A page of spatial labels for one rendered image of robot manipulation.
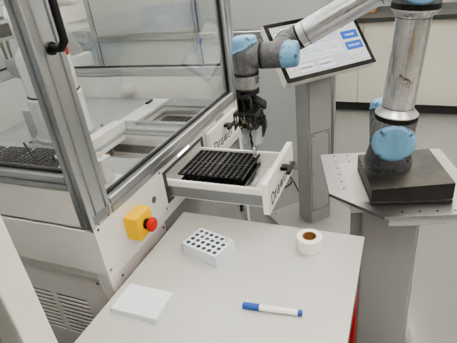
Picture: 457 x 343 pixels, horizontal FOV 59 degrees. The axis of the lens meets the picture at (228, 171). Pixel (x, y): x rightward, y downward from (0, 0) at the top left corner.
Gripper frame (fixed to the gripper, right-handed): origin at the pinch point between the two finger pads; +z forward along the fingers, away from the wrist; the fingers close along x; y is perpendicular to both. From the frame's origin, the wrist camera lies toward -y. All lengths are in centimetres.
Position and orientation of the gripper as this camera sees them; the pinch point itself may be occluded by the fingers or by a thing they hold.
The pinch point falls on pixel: (254, 145)
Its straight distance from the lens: 132.8
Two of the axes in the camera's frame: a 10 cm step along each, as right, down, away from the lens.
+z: 1.1, 8.8, 4.6
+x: 9.2, 0.9, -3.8
